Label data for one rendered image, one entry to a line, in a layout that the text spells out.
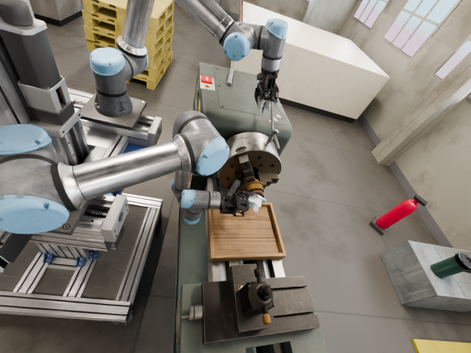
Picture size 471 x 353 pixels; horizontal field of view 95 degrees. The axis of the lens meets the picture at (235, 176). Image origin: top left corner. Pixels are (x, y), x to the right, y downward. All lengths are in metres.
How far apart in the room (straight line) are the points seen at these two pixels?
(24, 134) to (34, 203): 0.19
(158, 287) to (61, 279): 0.60
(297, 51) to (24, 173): 3.83
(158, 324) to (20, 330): 0.76
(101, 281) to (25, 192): 1.19
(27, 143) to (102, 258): 1.20
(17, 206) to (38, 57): 0.43
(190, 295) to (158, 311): 0.94
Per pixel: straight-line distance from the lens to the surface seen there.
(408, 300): 2.76
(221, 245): 1.04
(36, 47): 0.83
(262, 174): 1.06
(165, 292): 1.86
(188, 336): 0.90
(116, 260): 1.73
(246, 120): 1.08
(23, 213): 0.58
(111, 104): 1.09
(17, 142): 0.68
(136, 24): 1.06
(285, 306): 0.96
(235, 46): 0.75
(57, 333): 1.92
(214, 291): 0.88
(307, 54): 4.12
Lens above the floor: 1.81
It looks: 46 degrees down
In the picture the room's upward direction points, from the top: 23 degrees clockwise
